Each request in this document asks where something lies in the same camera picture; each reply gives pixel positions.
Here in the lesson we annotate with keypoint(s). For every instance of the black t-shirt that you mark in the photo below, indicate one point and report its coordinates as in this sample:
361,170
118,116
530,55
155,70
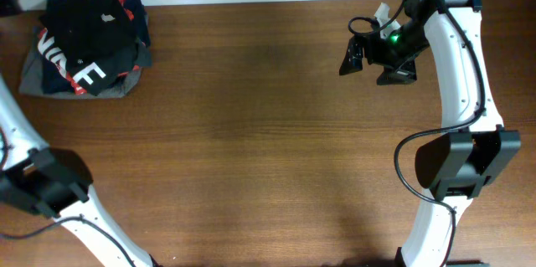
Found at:
88,30

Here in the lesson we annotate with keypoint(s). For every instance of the black Nike folded shirt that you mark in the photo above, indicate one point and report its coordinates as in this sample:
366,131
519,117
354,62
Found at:
110,76

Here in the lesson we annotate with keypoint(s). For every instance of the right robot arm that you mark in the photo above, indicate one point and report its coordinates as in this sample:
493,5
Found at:
472,146

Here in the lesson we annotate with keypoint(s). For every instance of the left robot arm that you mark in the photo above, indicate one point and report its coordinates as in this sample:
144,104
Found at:
55,183

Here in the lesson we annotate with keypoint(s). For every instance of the grey folded shirt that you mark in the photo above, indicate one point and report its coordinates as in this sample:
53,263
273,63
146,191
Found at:
32,74

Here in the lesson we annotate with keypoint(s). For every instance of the red folded shirt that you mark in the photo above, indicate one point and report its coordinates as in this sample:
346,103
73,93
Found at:
125,7

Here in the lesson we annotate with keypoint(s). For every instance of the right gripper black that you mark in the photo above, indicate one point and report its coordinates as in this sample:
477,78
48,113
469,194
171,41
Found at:
401,74

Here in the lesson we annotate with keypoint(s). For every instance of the navy folded shirt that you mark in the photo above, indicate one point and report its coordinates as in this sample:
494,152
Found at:
52,83

